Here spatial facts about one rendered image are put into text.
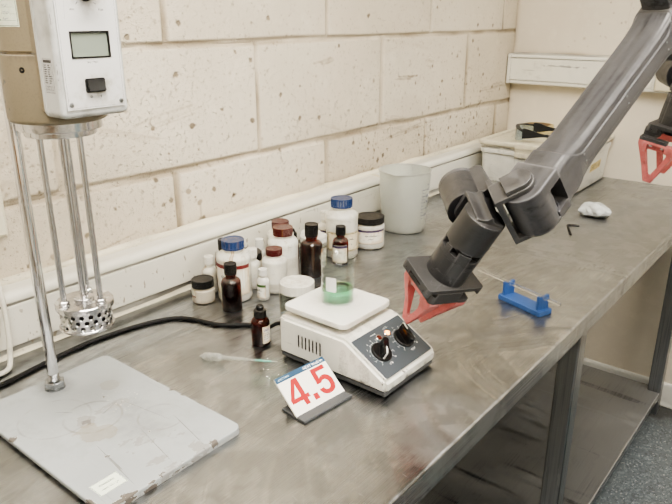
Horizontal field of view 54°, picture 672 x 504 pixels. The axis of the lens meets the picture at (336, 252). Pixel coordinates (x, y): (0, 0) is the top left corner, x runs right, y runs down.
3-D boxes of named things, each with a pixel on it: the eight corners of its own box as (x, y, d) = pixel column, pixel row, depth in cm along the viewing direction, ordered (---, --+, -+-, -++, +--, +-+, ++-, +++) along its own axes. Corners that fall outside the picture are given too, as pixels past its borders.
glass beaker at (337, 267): (356, 309, 99) (357, 259, 96) (320, 310, 98) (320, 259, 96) (353, 293, 104) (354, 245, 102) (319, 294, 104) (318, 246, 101)
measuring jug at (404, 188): (393, 214, 176) (394, 158, 171) (440, 219, 171) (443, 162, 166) (367, 233, 160) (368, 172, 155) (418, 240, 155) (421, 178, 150)
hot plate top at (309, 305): (392, 304, 102) (392, 299, 101) (343, 332, 93) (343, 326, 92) (332, 285, 109) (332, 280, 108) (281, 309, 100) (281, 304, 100)
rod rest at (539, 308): (552, 313, 117) (554, 295, 116) (538, 318, 115) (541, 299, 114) (510, 294, 125) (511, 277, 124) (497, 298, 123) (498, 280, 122)
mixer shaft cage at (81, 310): (127, 322, 82) (103, 118, 73) (77, 342, 77) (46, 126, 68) (96, 308, 86) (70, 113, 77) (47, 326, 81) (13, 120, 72)
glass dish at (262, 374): (261, 394, 92) (261, 380, 91) (243, 377, 96) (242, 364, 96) (295, 382, 95) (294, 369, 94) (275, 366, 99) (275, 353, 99)
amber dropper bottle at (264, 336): (250, 347, 105) (248, 307, 103) (253, 339, 108) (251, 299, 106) (269, 348, 105) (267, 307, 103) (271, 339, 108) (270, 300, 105)
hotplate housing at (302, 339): (434, 364, 100) (437, 316, 97) (385, 401, 90) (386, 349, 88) (322, 323, 113) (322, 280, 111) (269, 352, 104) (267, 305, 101)
